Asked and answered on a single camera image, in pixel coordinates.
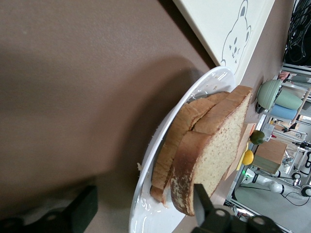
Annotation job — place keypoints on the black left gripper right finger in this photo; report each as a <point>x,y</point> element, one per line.
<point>204,208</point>

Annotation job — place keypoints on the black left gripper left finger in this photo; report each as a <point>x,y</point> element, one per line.
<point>80,208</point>

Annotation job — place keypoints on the round white plate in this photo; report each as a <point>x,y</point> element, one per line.
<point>155,213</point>

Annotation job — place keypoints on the slice of brown bread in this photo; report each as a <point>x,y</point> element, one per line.
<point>218,150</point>

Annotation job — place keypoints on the bread slice with filling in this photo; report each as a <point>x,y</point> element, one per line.
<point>175,136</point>

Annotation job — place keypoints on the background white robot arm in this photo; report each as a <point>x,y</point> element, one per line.
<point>269,185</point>

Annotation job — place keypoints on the yellow lemon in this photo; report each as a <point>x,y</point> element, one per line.
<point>248,157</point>

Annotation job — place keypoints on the wooden box with grey side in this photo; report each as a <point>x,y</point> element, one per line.
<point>269,155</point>

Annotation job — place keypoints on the green avocado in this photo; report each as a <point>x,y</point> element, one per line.
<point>257,137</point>

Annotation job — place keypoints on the light blue cup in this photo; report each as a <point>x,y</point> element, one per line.
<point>283,112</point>

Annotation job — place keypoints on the pale green bowl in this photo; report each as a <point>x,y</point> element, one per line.
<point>267,94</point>

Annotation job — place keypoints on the pale green cup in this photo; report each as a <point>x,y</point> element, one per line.
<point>289,101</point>

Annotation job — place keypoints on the wooden dowel stick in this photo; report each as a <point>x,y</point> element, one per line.
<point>301,106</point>

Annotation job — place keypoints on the cream bear print tray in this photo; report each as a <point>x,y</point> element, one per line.
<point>218,29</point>

